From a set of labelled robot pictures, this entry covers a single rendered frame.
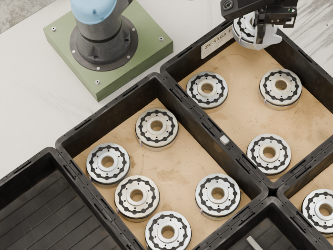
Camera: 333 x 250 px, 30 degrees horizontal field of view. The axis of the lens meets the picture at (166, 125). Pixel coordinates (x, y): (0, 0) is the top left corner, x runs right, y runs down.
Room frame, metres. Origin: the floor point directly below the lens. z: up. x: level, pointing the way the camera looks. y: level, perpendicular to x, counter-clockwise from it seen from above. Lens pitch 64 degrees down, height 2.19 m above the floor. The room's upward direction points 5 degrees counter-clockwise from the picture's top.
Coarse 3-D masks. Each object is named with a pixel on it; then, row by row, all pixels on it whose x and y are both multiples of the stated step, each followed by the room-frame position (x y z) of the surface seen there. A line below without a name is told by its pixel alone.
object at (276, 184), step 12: (228, 24) 0.88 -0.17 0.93; (204, 36) 0.85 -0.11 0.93; (192, 48) 0.82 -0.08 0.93; (300, 48) 0.79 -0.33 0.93; (168, 60) 0.79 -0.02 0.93; (312, 60) 0.76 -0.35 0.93; (324, 72) 0.72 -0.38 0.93; (204, 120) 0.63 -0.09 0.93; (216, 132) 0.59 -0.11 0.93; (228, 144) 0.56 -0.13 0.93; (324, 144) 0.54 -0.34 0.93; (240, 156) 0.53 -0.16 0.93; (312, 156) 0.52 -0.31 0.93; (252, 168) 0.50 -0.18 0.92; (300, 168) 0.49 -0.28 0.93; (264, 180) 0.47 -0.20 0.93
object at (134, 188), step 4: (132, 188) 0.50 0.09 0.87; (136, 188) 0.50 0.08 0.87; (140, 188) 0.50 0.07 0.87; (144, 188) 0.50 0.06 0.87; (128, 192) 0.49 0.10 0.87; (144, 192) 0.49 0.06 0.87; (128, 196) 0.48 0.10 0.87; (144, 196) 0.48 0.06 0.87; (128, 200) 0.47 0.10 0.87; (132, 200) 0.47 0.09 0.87; (140, 200) 0.47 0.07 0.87; (144, 200) 0.47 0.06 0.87; (132, 204) 0.46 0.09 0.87; (136, 204) 0.46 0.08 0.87; (140, 204) 0.46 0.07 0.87
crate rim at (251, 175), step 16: (144, 80) 0.74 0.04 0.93; (160, 80) 0.74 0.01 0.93; (128, 96) 0.70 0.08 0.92; (176, 96) 0.70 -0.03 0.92; (96, 112) 0.67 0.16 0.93; (192, 112) 0.65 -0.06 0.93; (80, 128) 0.63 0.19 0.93; (208, 128) 0.60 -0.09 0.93; (240, 160) 0.52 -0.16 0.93; (80, 176) 0.51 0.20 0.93; (256, 176) 0.48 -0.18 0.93; (96, 192) 0.47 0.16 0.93; (224, 224) 0.38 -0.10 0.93; (208, 240) 0.35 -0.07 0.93
